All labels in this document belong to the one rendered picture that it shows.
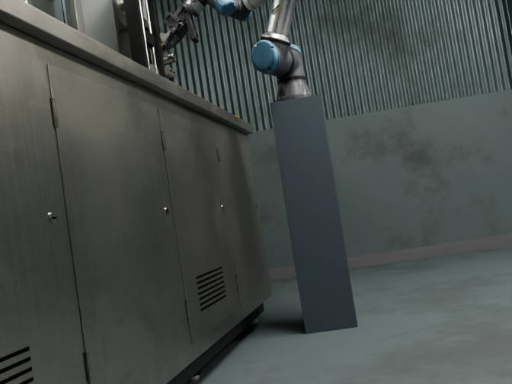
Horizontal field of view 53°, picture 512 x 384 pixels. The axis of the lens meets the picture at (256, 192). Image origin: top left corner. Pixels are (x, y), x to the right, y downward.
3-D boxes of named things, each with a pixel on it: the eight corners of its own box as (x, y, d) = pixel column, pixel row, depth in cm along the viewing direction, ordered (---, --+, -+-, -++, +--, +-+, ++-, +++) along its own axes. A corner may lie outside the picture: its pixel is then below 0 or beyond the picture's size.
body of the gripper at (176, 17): (168, 27, 224) (186, 5, 222) (182, 40, 222) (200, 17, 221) (161, 22, 217) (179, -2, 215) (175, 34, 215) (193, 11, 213)
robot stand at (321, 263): (352, 316, 215) (318, 104, 220) (357, 327, 195) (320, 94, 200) (304, 322, 216) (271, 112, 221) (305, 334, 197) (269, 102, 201)
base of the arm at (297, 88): (312, 104, 217) (308, 81, 218) (314, 96, 202) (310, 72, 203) (276, 110, 218) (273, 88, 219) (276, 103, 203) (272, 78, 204)
